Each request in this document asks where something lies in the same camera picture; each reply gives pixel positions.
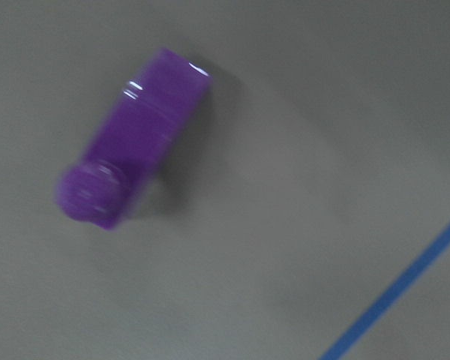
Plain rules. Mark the purple sloped block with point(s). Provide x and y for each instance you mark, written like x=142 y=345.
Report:
x=123 y=156

